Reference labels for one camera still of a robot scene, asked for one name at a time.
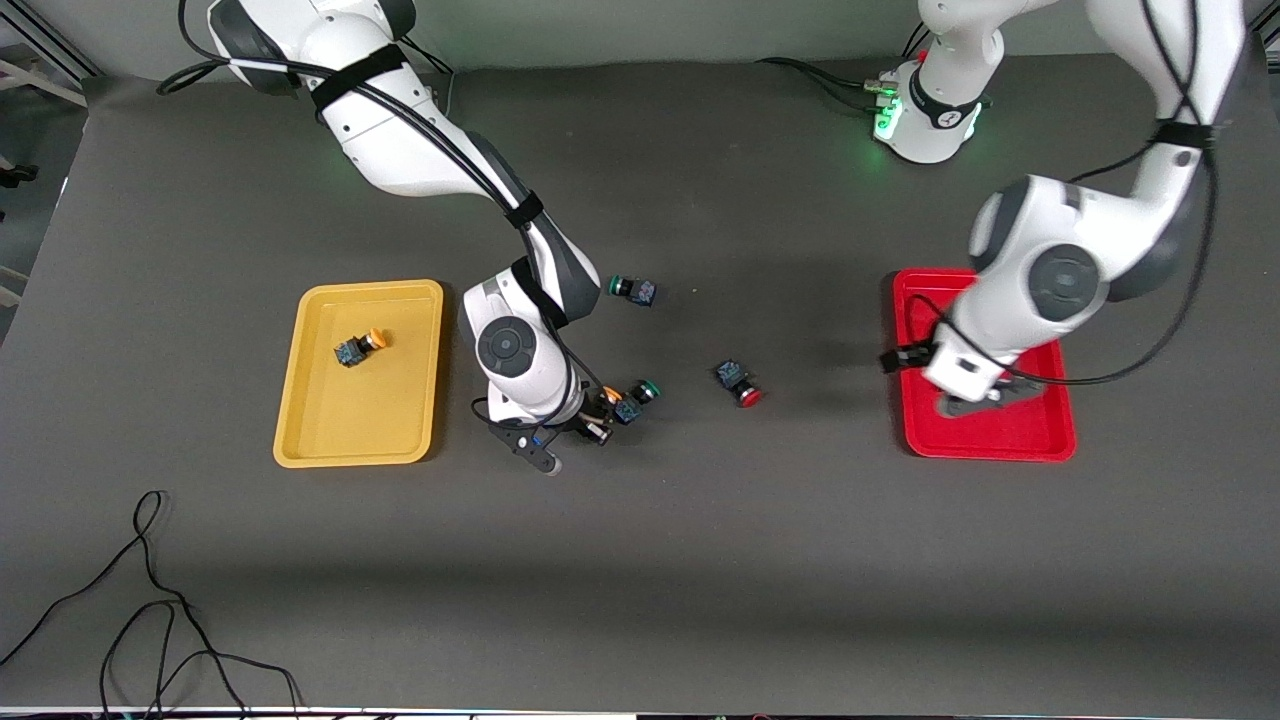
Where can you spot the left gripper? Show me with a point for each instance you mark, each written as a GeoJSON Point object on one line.
{"type": "Point", "coordinates": [893, 359]}

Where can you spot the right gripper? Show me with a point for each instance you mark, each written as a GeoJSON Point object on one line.
{"type": "Point", "coordinates": [591, 421]}

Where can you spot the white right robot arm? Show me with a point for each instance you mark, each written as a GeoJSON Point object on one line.
{"type": "Point", "coordinates": [400, 150]}

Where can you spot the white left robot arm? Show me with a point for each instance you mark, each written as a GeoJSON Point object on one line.
{"type": "Point", "coordinates": [1060, 270]}

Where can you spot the red plastic tray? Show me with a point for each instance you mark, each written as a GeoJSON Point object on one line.
{"type": "Point", "coordinates": [1000, 435]}

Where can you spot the yellow push button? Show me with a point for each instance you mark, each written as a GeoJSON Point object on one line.
{"type": "Point", "coordinates": [350, 352]}
{"type": "Point", "coordinates": [607, 394]}

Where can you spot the green push button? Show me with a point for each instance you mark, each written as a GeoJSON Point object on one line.
{"type": "Point", "coordinates": [640, 292]}
{"type": "Point", "coordinates": [630, 410]}

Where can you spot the yellow plastic tray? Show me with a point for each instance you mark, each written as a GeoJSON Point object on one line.
{"type": "Point", "coordinates": [390, 400]}

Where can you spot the red mushroom push button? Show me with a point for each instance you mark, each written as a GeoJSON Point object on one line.
{"type": "Point", "coordinates": [735, 380]}

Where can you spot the white frame beam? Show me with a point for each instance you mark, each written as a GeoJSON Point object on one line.
{"type": "Point", "coordinates": [40, 85]}

